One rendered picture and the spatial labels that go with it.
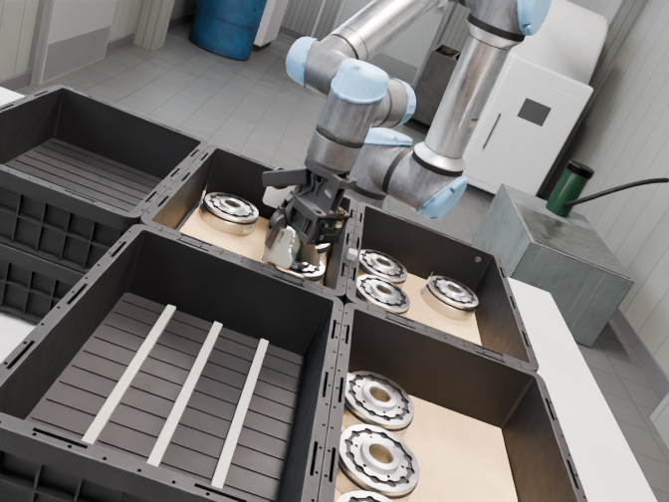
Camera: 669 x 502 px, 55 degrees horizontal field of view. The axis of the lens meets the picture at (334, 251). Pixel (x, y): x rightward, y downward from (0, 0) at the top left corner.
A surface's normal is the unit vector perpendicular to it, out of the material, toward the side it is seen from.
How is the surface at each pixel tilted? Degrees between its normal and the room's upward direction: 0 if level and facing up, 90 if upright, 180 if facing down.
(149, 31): 90
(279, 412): 0
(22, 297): 90
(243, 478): 0
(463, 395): 90
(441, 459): 0
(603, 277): 90
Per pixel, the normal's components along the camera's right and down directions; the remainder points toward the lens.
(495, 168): -0.10, 0.41
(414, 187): -0.56, 0.29
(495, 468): 0.36, -0.84
